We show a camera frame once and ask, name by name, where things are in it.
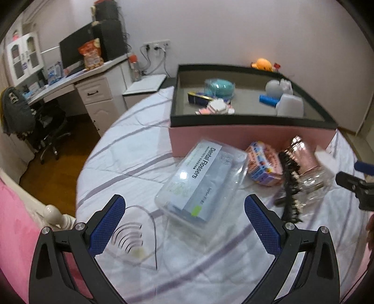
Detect clear acrylic heart sign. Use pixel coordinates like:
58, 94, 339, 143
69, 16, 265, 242
104, 205, 160, 271

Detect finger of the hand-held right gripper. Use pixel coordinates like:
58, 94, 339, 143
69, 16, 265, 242
354, 161, 374, 176
335, 172, 374, 211

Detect teal round case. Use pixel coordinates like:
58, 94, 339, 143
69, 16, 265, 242
204, 78, 236, 99

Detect clear dental flosser box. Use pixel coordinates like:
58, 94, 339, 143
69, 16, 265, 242
155, 140, 249, 238

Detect black monitor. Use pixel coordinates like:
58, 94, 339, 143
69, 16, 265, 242
59, 22, 99, 69

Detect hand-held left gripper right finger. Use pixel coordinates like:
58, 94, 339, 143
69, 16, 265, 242
242, 193, 341, 304

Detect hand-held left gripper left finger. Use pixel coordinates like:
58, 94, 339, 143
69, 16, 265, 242
29, 194, 126, 304

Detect grey jacket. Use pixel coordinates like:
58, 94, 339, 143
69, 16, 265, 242
0, 86, 36, 135

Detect white side table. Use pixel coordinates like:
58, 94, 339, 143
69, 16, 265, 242
122, 74, 167, 110

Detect white curtain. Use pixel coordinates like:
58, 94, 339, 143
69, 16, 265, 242
0, 58, 36, 188

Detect white wall socket strip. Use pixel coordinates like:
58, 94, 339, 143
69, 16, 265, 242
143, 39, 171, 50

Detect white rounded container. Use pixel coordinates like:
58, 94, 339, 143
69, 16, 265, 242
276, 95, 305, 118

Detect glass jar rose gold lid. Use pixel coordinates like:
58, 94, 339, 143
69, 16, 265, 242
285, 135, 335, 203

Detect white bed frame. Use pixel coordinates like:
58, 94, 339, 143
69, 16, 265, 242
0, 168, 78, 232

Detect black office chair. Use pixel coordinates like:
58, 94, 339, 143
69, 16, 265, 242
18, 102, 72, 164

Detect blue and white box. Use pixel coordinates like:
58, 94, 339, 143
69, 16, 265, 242
47, 61, 64, 85

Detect pink blanket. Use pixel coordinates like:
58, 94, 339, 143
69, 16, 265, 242
0, 178, 94, 304

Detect pink and white block toy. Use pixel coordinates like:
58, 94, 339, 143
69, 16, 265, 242
199, 98, 235, 115

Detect power cables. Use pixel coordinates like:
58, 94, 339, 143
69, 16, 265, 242
140, 44, 169, 77

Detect black low bench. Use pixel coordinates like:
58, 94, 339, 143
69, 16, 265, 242
159, 76, 177, 89

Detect white animal figurine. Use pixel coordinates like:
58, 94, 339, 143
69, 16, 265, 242
265, 78, 294, 96

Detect orange octopus plush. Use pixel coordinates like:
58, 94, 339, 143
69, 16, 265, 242
251, 58, 274, 72

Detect black hair claw clip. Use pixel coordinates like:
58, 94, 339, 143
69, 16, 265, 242
275, 150, 306, 224

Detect black speaker stack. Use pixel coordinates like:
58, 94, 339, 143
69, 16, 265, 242
93, 19, 127, 62

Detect person's right hand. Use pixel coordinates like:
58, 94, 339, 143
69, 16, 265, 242
366, 213, 374, 250

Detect blue and yellow rectangular box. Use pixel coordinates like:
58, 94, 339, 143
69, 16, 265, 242
187, 92, 214, 105

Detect white desk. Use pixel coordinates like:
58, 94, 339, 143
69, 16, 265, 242
26, 54, 133, 138

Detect pink colourful block toy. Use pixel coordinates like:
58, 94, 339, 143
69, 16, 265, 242
245, 141, 283, 185

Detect blue tube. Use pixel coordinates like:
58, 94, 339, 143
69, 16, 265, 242
259, 95, 280, 107

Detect orange snack bag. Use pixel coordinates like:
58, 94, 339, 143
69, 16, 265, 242
78, 38, 104, 71

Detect white glass door cabinet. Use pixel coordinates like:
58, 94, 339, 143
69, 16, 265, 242
6, 32, 44, 86

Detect bottle with orange cap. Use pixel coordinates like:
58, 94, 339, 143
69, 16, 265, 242
129, 54, 142, 83

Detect pink box with black rim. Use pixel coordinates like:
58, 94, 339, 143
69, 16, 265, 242
170, 64, 339, 159

